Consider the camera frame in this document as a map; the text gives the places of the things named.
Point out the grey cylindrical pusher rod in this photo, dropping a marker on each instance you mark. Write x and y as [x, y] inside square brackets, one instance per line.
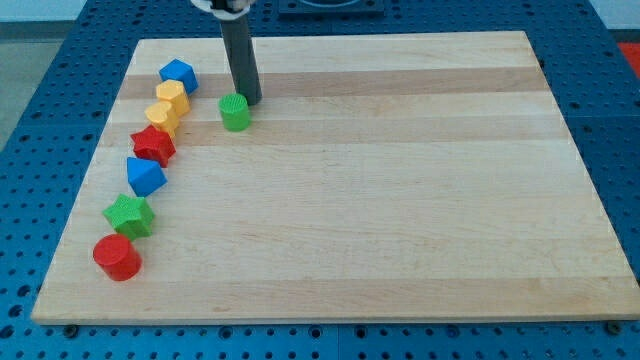
[241, 58]

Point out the white round tool mount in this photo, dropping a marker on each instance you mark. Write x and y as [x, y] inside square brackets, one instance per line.
[224, 9]

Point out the green cylinder block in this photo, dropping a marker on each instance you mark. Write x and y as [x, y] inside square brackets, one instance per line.
[234, 111]

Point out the blue cube block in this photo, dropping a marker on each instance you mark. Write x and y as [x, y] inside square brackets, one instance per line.
[180, 71]

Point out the yellow hexagon block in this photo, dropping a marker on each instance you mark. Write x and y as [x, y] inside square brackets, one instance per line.
[174, 91]

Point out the yellow heart block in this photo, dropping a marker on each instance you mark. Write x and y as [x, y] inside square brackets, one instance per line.
[163, 117]

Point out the red star block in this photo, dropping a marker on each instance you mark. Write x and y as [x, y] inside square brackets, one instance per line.
[153, 144]

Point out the blue triangle block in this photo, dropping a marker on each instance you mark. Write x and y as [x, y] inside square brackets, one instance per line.
[144, 176]

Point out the green star block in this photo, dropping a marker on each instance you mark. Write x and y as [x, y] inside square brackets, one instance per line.
[130, 216]

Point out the wooden board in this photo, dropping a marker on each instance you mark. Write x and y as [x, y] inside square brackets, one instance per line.
[384, 178]

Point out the red cylinder block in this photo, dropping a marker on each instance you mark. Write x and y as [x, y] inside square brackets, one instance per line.
[117, 257]

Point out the dark blue base plate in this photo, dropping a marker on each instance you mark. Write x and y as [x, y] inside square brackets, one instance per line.
[297, 8]

